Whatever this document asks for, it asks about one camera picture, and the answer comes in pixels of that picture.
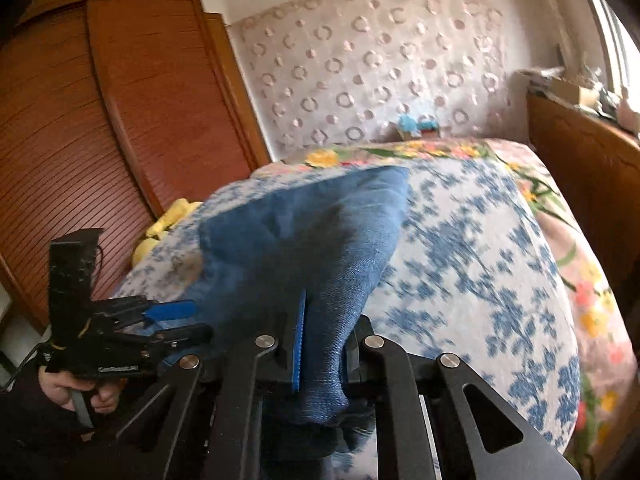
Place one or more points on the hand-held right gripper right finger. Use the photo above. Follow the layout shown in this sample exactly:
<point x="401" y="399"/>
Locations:
<point x="352" y="360"/>

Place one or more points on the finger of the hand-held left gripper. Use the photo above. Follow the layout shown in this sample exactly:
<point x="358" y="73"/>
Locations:
<point x="190" y="334"/>
<point x="172" y="310"/>

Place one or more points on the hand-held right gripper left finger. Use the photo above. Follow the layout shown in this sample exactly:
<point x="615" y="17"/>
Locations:
<point x="299" y="345"/>

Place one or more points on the blue denim pants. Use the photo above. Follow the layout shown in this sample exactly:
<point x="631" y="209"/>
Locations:
<point x="310" y="240"/>

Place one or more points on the person's left forearm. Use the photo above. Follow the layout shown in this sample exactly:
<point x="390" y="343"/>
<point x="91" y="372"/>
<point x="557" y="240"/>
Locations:
<point x="35" y="440"/>

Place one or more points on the person's left hand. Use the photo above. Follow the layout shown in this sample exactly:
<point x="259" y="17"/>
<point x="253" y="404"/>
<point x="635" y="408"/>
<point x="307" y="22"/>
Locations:
<point x="107" y="400"/>

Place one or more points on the yellow plush toy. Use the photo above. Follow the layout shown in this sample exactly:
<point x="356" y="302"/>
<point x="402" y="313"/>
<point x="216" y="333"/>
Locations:
<point x="167" y="217"/>

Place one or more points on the blue and white flowered bedsheet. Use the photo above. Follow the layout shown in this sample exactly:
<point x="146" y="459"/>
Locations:
<point x="475" y="285"/>

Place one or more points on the wooden wardrobe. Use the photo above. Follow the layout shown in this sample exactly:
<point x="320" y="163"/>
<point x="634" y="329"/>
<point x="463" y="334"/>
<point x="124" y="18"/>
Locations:
<point x="150" y="85"/>

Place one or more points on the beige flowered blanket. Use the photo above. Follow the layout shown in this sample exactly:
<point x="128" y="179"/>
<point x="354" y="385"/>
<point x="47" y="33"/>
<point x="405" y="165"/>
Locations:
<point x="590" y="285"/>

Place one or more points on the wooden cabinet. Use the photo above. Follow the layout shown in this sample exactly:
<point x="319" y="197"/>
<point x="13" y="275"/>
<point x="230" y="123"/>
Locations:
<point x="590" y="170"/>

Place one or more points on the white curtain with circles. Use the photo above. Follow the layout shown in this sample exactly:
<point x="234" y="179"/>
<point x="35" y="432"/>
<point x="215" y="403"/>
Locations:
<point x="375" y="50"/>

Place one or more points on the pile of papers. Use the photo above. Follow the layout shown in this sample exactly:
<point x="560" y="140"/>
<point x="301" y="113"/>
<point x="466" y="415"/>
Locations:
<point x="540" y="80"/>

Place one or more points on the beige open box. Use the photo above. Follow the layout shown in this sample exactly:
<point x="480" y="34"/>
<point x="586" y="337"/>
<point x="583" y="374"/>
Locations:
<point x="575" y="94"/>

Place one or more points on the window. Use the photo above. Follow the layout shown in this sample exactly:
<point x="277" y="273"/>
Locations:
<point x="612" y="25"/>

